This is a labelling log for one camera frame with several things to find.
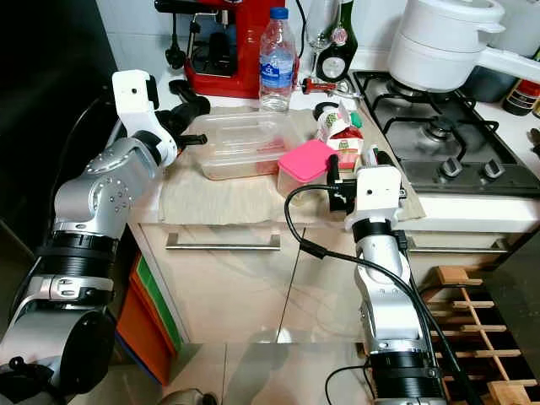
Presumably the beige cloth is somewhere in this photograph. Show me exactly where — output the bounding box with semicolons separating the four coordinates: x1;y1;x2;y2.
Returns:
159;105;427;227

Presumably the juice carton with green cap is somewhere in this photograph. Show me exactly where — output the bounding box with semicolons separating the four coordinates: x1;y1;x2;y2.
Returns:
316;101;365;174

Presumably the clear plastic water bottle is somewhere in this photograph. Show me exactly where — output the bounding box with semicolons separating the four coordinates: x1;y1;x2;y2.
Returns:
259;7;298;112

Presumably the pink lid food container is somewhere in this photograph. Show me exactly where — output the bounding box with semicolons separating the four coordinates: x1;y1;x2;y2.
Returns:
274;139;334;202

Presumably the clear wine glass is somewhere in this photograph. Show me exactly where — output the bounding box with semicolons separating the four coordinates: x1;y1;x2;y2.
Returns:
304;0;338;50

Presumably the green white tube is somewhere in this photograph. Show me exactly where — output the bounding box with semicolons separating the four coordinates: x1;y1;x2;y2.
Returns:
359;143;393;174

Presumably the red coffee machine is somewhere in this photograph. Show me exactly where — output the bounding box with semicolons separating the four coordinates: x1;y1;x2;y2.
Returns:
154;0;279;98

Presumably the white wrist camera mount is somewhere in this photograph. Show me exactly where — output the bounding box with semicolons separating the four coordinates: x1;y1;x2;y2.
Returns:
111;70;178;165
343;165;404;235

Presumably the orange cutting board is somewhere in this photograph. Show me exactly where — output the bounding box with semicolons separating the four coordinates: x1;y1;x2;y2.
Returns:
116;278;170;385

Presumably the clear plastic food container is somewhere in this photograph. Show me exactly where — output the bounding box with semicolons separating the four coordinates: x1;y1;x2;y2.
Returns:
186;112;305;181

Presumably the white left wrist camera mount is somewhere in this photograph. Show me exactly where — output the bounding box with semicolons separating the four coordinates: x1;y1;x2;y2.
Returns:
111;70;178;165

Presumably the dark bottle with round label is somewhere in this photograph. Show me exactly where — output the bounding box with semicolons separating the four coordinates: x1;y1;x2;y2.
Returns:
314;0;357;83

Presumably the small silver fridge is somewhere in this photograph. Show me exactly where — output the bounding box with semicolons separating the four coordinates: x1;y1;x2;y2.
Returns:
494;253;540;338

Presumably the white pot with handle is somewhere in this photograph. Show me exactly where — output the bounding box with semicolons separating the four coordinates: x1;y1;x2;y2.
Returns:
386;0;540;92

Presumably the steel cabinet handle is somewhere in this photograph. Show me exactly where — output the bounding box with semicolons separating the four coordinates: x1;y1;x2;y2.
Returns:
165;234;281;252
405;236;503;254

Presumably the thin black power cable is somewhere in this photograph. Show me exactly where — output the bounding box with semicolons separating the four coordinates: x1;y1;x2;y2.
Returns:
325;365;370;405

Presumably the wooden wine rack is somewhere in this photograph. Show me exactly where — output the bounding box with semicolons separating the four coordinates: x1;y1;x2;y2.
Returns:
354;266;540;405

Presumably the black gas stove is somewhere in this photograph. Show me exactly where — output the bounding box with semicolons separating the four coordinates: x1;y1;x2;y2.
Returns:
350;69;540;197

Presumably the black tape roll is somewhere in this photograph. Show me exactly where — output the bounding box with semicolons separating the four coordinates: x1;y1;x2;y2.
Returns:
312;101;343;119

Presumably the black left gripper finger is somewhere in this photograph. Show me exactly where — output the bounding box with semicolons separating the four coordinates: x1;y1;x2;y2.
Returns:
177;93;212;133

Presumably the red handled metal tool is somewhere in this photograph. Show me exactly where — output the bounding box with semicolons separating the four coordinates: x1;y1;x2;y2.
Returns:
298;76;338;95

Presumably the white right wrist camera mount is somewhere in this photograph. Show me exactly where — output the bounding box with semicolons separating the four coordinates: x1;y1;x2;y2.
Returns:
343;165;404;235

